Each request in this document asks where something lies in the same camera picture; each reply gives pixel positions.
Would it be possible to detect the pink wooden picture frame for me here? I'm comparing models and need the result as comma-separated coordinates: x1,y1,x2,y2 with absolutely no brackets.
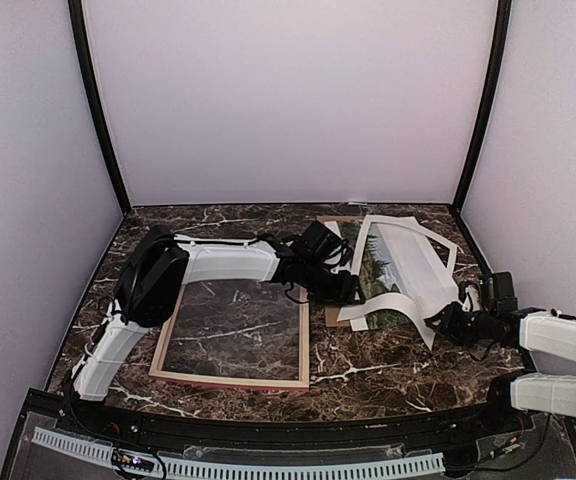
147,279,312,394

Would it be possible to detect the black front rail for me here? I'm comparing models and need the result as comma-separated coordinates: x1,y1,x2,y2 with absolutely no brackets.
24,389,546,451

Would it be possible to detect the white mat board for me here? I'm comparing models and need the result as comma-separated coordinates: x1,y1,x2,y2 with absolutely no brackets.
336,214,458,351

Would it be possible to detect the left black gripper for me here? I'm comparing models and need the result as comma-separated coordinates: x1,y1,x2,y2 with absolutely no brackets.
300,259,364,304

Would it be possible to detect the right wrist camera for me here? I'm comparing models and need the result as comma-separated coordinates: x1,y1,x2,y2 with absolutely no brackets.
459,272,518,315

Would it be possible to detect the left black corner post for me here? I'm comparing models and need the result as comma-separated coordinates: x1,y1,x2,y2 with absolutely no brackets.
67,0,132,216

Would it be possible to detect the clear acrylic sheet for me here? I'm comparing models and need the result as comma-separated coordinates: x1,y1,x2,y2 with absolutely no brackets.
160,282,303,381

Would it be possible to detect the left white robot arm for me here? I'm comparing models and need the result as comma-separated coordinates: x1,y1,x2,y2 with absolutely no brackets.
62,221,366,436

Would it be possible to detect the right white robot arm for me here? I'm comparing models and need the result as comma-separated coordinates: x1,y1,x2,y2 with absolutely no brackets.
425,302,576,434

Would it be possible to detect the black corner post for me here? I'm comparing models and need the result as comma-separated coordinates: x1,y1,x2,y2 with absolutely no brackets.
67,0,132,216
451,0,512,215

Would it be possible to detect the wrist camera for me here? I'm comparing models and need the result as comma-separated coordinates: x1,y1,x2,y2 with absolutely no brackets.
290,221,353,270
459,272,518,315

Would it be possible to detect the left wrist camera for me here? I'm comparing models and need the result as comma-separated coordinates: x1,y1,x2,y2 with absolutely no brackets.
290,221,353,270

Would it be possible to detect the white slotted cable duct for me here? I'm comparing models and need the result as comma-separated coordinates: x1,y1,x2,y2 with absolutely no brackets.
31,427,446,479

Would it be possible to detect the right black corner post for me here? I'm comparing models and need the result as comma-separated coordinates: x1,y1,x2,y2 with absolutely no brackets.
451,0,512,215

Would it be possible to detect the landscape photo print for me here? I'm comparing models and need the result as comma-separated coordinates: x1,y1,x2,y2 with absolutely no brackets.
335,219,459,332

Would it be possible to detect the brown cardboard backing board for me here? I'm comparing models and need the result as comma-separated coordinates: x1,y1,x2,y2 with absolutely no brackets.
317,216,363,328

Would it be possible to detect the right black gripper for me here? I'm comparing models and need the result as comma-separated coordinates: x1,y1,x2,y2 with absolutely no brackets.
427,301,496,348

